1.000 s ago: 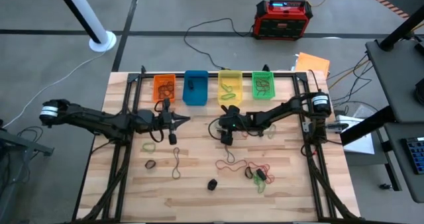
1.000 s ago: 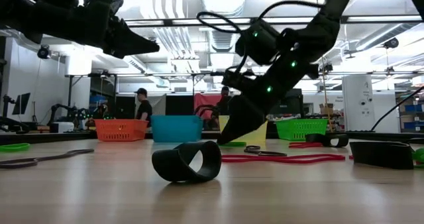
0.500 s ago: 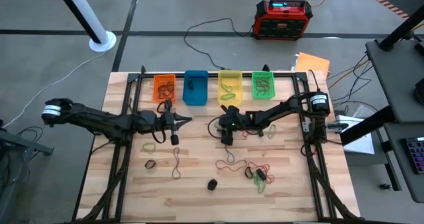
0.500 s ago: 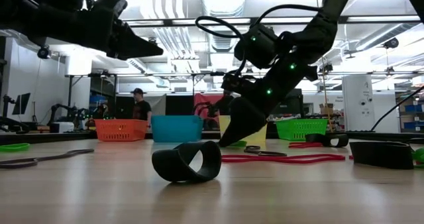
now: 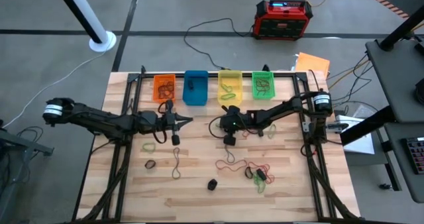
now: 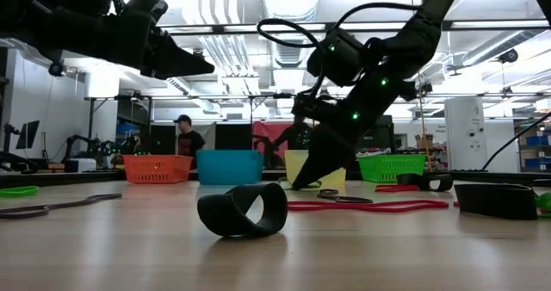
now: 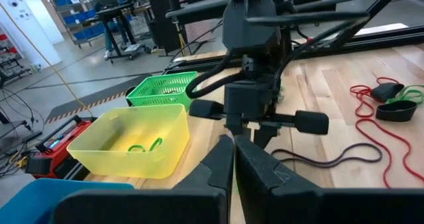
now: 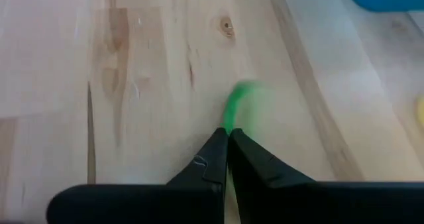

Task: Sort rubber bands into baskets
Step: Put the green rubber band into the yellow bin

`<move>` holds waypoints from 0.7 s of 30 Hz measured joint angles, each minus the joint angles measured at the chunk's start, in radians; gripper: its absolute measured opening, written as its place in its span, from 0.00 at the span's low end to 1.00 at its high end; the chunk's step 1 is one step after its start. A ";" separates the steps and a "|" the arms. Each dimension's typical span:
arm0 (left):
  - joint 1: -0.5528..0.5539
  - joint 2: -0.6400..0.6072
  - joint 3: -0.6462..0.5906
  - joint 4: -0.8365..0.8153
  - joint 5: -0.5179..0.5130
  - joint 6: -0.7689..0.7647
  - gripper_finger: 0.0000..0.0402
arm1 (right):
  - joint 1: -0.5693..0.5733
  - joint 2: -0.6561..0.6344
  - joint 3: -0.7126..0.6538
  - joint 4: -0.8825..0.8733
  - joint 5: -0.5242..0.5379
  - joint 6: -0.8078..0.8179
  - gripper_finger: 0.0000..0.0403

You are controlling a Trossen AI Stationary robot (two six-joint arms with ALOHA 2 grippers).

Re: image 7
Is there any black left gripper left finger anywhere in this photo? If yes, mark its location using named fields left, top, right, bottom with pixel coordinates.
left=54, top=134, right=235, bottom=224

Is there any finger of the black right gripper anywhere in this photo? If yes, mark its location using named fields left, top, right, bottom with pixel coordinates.
left=226, top=115, right=252, bottom=138
left=252, top=123, right=280, bottom=149

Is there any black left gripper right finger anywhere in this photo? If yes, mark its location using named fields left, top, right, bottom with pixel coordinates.
left=234, top=134, right=424, bottom=224

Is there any wide black rubber band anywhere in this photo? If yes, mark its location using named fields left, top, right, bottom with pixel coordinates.
left=370, top=82, right=405, bottom=103
left=375, top=99, right=419, bottom=123

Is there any thin dark rubber band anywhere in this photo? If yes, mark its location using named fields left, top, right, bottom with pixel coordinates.
left=270, top=142, right=384, bottom=169

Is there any pink hanging cloth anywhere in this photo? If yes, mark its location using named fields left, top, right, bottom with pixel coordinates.
left=177, top=0, right=229, bottom=44

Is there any green mesh basket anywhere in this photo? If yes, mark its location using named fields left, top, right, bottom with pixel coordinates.
left=125, top=70, right=199, bottom=111

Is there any grey desk with keyboard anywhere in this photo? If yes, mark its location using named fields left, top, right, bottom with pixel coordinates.
left=164, top=0, right=356, bottom=20

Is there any yellow translucent plastic bin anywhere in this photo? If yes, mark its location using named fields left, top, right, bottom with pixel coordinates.
left=66, top=103, right=191, bottom=180

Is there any red portable power station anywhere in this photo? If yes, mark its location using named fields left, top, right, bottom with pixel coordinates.
left=25, top=114, right=97, bottom=180

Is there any person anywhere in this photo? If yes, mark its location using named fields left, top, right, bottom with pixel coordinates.
left=94, top=0, right=131, bottom=60

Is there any black standing desk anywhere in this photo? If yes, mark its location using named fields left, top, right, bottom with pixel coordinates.
left=95, top=2, right=145, bottom=61

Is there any blue plastic bin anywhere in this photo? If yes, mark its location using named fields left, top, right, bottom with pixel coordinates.
left=0, top=178, right=135, bottom=224

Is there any blue storage bins shelf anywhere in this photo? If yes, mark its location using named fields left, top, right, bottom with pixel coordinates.
left=46, top=0, right=110, bottom=49

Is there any storage shelf with bins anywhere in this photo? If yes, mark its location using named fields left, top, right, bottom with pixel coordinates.
left=0, top=31, right=34, bottom=85

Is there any white pillar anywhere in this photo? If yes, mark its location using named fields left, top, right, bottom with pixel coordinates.
left=0, top=0, right=63, bottom=69

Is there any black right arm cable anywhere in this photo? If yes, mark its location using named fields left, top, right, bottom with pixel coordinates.
left=184, top=11, right=371, bottom=99

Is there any black vertical post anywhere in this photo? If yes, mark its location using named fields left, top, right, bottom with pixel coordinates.
left=144, top=0, right=184, bottom=54

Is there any black aluminium table frame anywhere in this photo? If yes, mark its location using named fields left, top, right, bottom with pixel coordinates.
left=162, top=0, right=424, bottom=76

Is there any yellow cable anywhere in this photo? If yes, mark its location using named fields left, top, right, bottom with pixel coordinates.
left=0, top=1, right=95, bottom=117

